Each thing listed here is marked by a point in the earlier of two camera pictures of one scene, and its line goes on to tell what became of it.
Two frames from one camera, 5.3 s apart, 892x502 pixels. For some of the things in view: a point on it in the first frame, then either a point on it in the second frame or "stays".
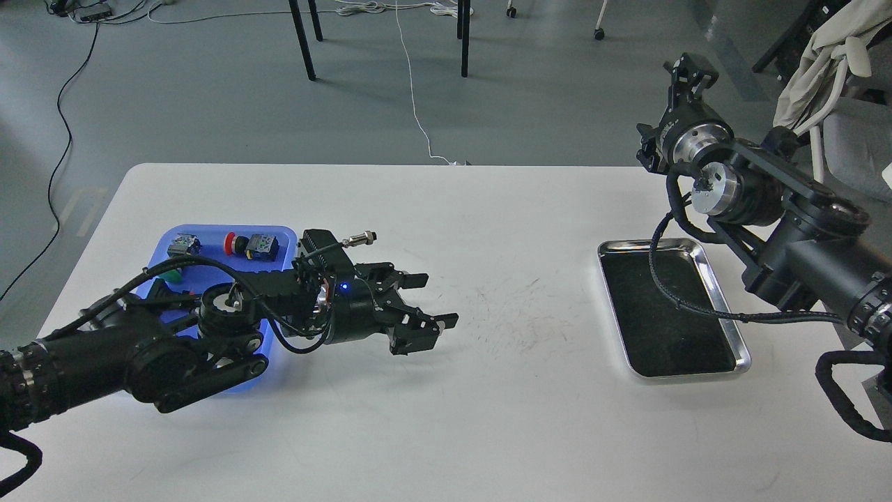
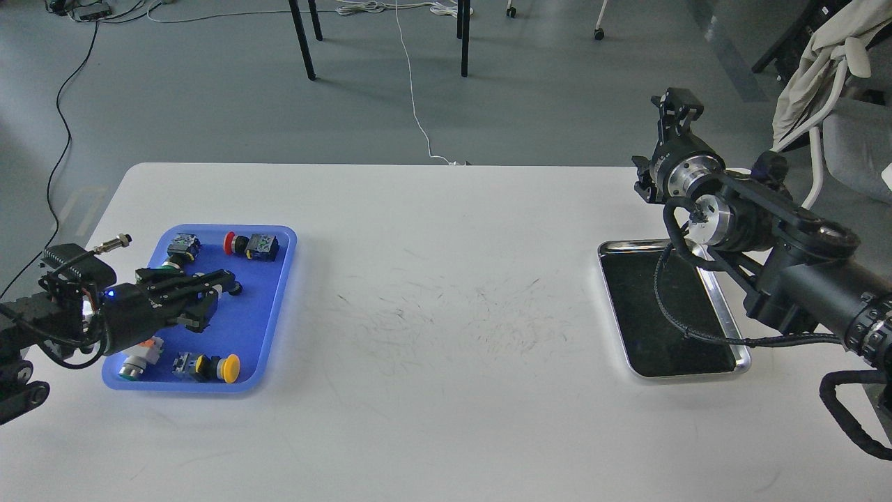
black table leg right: [463, 33] stays
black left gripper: [362, 312] to [132, 316]
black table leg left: [301, 33] stays
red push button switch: [259, 247] stays
